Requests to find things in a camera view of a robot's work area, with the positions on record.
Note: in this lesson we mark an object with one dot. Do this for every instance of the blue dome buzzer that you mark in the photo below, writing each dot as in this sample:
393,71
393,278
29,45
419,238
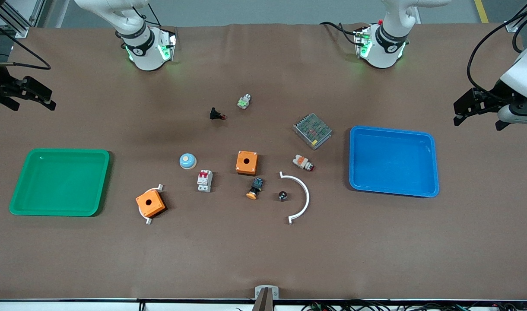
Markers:
188,162

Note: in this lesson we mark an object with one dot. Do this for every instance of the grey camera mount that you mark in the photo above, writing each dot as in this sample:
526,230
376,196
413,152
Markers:
266,298

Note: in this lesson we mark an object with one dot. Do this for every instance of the orange button box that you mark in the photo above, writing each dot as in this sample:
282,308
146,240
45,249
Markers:
155,207
242,166

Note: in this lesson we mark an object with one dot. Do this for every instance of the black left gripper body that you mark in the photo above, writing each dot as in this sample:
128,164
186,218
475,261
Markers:
496,96

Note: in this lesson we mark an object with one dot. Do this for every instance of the metal mesh power supply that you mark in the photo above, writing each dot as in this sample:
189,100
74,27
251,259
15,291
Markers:
313,129

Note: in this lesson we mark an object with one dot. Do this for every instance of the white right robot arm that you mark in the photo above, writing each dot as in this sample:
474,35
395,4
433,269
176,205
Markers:
144,56

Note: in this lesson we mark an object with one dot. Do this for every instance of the orange box with bracket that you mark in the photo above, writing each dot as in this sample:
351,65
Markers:
149,221

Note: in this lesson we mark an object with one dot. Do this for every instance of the small black red indicator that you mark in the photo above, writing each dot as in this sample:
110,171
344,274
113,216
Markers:
214,113

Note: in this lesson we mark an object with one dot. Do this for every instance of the green white push button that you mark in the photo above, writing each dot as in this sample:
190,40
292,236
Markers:
244,102

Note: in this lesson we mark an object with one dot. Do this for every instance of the small metal corner bracket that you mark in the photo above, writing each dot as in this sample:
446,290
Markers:
512,26

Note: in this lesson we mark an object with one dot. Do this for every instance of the blue plastic tray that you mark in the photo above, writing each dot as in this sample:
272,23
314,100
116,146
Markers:
393,160

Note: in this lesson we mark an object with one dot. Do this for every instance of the aluminium frame profile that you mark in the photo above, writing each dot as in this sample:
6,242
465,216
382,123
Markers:
19,23

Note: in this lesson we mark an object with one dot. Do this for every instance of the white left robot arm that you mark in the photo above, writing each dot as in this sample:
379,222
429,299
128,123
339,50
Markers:
382,54

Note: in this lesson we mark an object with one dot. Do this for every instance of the white red push button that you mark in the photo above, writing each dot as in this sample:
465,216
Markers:
301,161

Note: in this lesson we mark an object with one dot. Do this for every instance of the white red circuit breaker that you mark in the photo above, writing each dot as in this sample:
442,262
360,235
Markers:
204,180

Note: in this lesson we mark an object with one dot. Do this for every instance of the black cylindrical capacitor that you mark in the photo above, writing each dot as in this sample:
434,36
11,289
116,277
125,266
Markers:
282,195

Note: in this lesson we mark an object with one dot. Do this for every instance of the black orange push button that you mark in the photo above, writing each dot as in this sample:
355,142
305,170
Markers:
256,185

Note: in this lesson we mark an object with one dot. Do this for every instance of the green plastic tray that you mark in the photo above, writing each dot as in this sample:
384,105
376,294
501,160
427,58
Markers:
60,185

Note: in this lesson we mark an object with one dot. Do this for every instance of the large white curved bracket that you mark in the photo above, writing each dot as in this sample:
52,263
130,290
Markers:
307,194

